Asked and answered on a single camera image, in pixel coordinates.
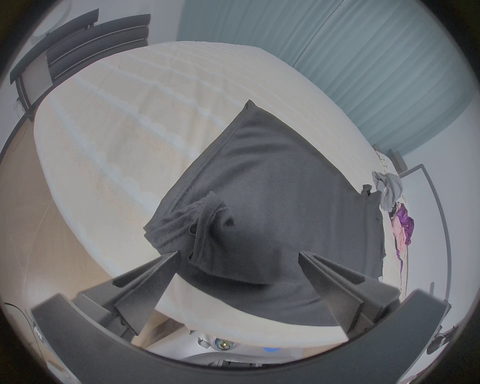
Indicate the grey bedside table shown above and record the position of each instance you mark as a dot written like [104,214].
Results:
[398,161]

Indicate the bed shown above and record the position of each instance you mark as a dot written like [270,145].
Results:
[131,131]

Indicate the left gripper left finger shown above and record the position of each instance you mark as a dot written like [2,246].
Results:
[135,296]

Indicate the pink garment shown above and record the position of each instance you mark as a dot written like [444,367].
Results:
[398,232]

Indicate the black chest of drawers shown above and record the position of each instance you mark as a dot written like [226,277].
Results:
[93,41]

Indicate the grey garment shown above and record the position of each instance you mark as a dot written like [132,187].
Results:
[392,187]

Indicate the black T-shirt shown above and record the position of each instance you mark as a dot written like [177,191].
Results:
[281,187]

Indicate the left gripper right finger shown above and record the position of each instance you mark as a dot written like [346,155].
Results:
[341,296]

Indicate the blue-green curtain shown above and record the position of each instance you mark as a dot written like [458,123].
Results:
[243,22]
[393,75]

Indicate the purple garment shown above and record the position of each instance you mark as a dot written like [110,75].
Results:
[407,225]

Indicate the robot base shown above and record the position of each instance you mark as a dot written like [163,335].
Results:
[240,350]

